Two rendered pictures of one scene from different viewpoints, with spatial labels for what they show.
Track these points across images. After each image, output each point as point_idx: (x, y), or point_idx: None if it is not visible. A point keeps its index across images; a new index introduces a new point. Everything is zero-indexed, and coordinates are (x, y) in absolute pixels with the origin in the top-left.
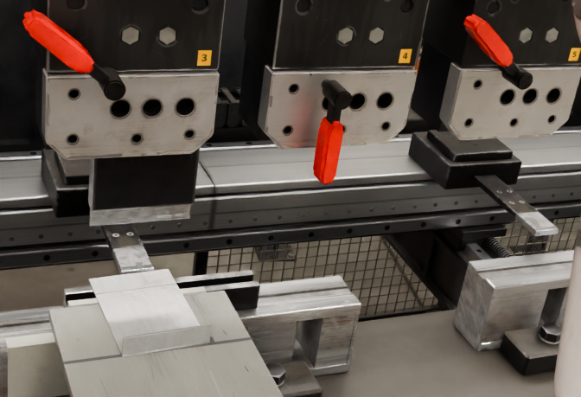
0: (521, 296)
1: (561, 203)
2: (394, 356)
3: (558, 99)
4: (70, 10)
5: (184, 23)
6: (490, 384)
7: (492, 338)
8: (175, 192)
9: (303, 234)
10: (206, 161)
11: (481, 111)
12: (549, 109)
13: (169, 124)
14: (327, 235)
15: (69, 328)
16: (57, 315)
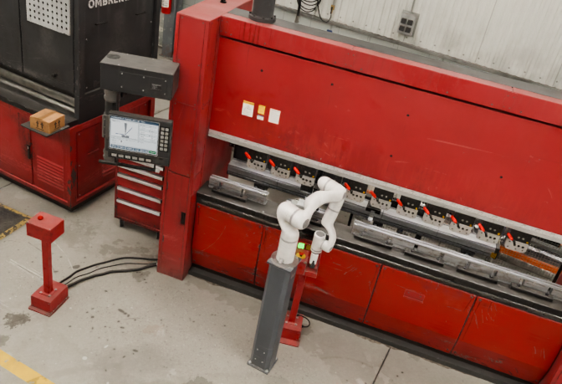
0: (359, 227)
1: (395, 224)
2: (338, 227)
3: (361, 197)
4: (299, 167)
5: (311, 172)
6: (347, 236)
7: (354, 232)
8: (309, 191)
9: (343, 209)
10: None
11: (349, 195)
12: (360, 198)
13: (308, 182)
14: (347, 211)
15: (293, 202)
16: (293, 200)
